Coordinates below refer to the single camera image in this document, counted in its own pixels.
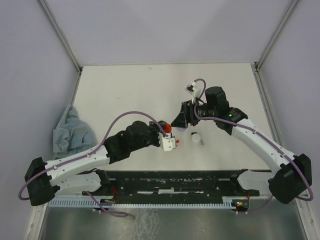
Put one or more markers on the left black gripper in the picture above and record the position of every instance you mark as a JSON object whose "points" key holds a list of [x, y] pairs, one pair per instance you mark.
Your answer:
{"points": [[153, 127]]}

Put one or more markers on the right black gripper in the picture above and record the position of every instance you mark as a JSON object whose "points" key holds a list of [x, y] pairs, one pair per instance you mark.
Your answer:
{"points": [[186, 116]]}

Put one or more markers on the red earbud charging case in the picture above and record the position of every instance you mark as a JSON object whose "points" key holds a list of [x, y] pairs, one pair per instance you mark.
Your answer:
{"points": [[168, 128]]}

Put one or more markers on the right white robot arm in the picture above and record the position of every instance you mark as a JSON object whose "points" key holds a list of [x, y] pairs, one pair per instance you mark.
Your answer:
{"points": [[290, 175]]}

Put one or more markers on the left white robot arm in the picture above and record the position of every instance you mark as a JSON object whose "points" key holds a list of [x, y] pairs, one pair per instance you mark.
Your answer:
{"points": [[44, 178]]}

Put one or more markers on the purple earbud charging case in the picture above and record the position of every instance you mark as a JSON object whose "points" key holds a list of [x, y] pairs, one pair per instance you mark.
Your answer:
{"points": [[181, 129]]}

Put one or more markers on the white earbud charging case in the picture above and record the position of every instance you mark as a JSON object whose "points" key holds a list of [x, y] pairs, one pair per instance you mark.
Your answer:
{"points": [[196, 138]]}

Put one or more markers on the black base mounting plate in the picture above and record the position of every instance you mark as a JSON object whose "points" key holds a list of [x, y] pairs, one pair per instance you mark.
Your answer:
{"points": [[220, 183]]}

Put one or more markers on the blue-grey cloth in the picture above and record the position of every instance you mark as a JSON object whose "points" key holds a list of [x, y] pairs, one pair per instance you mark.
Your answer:
{"points": [[72, 135]]}

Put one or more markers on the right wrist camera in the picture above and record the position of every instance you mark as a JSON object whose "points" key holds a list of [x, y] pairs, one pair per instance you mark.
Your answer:
{"points": [[194, 90]]}

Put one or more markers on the right aluminium frame post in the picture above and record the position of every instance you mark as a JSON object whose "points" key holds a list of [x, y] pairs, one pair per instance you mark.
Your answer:
{"points": [[280, 27]]}

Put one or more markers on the aluminium frame post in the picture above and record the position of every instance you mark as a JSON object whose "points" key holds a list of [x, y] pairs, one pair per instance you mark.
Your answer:
{"points": [[49, 15], [280, 27]]}

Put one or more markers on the white slotted cable duct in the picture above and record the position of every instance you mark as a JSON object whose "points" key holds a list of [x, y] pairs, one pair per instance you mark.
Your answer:
{"points": [[147, 201]]}

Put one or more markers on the left aluminium frame post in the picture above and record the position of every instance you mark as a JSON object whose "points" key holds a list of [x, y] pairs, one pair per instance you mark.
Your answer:
{"points": [[49, 15]]}

